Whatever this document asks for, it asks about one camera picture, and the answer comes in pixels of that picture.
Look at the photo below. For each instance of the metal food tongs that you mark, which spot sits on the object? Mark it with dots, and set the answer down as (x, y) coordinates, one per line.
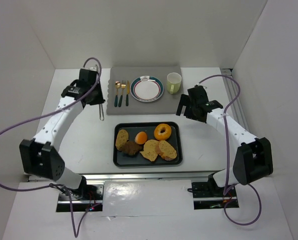
(101, 112)

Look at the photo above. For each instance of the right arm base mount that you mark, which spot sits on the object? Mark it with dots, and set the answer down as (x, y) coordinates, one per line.
(206, 198)

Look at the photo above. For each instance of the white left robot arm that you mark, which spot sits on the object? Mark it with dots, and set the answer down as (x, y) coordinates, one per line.
(40, 156)

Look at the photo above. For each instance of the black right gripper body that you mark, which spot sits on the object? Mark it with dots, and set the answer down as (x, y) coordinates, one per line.
(189, 110)

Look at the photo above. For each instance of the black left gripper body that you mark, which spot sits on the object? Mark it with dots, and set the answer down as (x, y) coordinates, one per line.
(96, 99)

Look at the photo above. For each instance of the gold spoon green handle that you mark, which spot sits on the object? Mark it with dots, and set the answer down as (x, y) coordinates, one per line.
(117, 86)

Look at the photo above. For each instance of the dark brown bread piece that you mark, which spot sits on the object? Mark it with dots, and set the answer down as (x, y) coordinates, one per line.
(131, 148)

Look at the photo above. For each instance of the large seeded bread slice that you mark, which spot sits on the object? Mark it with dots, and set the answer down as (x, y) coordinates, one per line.
(149, 150)

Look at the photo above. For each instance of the crusted seeded bread slice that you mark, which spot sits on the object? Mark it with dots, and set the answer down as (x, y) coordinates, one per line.
(166, 151)

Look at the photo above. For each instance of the white plate with teal rim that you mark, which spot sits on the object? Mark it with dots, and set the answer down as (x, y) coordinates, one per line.
(146, 89)

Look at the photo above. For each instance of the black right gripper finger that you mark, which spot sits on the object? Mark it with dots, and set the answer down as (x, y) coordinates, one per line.
(187, 112)
(183, 102)

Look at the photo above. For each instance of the orange glazed donut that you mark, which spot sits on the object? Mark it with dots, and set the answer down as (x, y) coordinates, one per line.
(162, 132)

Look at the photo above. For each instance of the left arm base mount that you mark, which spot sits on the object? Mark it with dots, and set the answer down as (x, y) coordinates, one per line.
(91, 200)

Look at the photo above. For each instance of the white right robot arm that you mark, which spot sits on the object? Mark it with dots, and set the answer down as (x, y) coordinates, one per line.
(253, 155)

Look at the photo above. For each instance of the small orange bun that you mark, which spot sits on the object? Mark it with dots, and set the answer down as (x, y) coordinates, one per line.
(141, 138)

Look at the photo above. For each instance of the black baking tray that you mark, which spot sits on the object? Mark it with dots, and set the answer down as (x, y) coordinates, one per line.
(138, 161)

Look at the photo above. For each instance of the gold fork green handle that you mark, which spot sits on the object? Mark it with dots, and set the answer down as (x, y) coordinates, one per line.
(122, 86)

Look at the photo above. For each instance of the aluminium rail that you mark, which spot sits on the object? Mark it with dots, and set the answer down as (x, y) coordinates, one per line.
(148, 175)

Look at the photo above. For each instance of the pale green mug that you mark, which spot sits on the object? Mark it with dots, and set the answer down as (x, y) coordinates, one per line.
(174, 81)

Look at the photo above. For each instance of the grey placemat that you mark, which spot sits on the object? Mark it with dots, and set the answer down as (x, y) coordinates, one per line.
(167, 104)

